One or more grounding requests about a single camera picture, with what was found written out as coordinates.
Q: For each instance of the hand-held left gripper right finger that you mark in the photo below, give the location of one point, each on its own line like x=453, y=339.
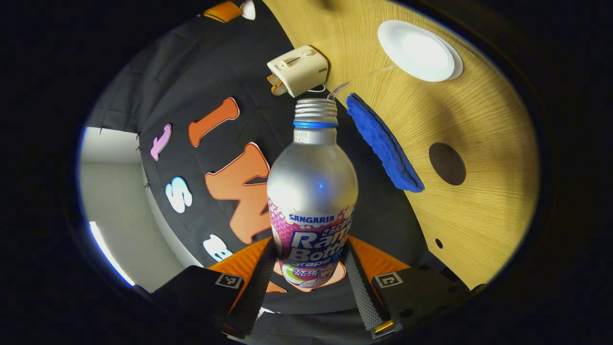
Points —
x=359, y=287

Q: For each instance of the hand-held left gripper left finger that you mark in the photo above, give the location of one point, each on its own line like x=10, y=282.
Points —
x=254, y=292

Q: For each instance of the silver water bottle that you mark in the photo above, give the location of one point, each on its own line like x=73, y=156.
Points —
x=311, y=187

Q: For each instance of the dark round coaster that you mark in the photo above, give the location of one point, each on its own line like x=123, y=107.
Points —
x=447, y=164

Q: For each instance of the white teacup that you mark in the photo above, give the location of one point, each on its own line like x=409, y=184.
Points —
x=416, y=50

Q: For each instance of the blue towel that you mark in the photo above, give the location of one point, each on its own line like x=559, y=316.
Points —
x=383, y=143

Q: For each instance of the toast slice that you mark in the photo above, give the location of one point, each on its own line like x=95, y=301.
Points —
x=280, y=89
x=274, y=81

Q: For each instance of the white toaster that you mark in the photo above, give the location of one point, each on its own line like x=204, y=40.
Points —
x=301, y=67

